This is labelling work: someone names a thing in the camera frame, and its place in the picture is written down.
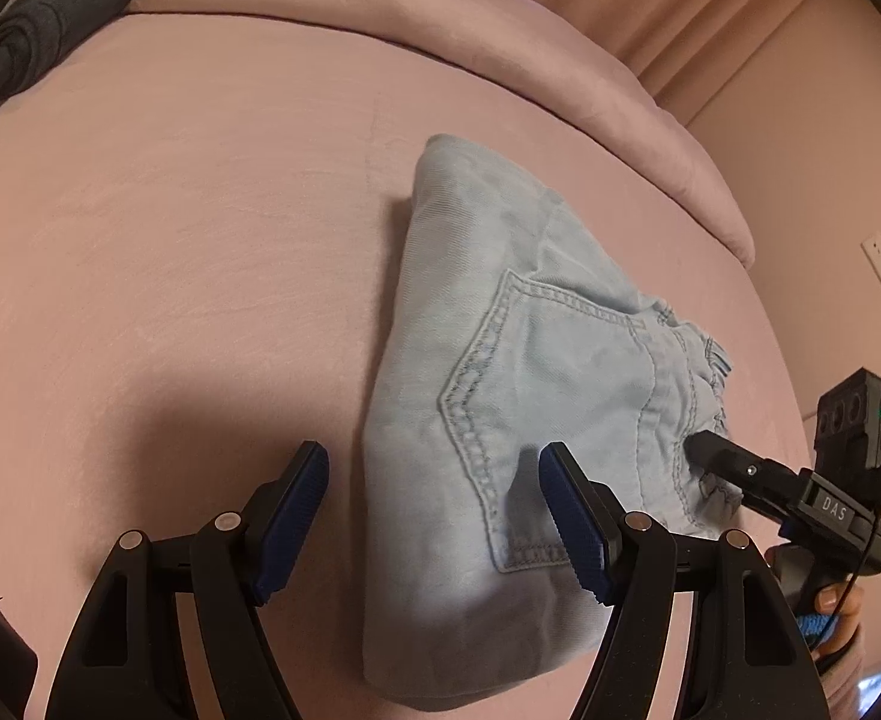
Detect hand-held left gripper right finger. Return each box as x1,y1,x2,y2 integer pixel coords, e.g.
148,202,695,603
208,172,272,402
538,441,832,720

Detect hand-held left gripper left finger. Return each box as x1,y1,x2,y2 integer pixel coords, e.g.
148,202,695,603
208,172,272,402
43,441,331,720

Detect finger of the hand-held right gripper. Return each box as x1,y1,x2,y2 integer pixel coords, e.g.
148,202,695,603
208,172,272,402
684,429,802,533

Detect light blue denim pants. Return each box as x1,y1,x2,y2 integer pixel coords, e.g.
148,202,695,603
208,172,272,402
358,133,745,695

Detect person's right hand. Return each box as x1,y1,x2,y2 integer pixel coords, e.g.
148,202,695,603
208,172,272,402
811,579,865,655

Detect pink bed sheet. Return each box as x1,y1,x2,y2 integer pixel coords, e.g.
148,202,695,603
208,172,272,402
0,11,817,720

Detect dark cloth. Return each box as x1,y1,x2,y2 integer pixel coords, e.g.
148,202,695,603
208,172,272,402
0,596,40,698

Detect pink curtain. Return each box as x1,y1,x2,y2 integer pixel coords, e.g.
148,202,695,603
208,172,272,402
501,0,881,128

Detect pink folded duvet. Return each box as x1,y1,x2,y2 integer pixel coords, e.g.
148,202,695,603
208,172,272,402
121,0,757,271

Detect grey folded cloth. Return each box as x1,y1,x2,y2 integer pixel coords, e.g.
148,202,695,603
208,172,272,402
0,0,136,121

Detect blue wrist strap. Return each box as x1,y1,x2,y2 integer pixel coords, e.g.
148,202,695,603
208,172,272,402
795,611,843,646

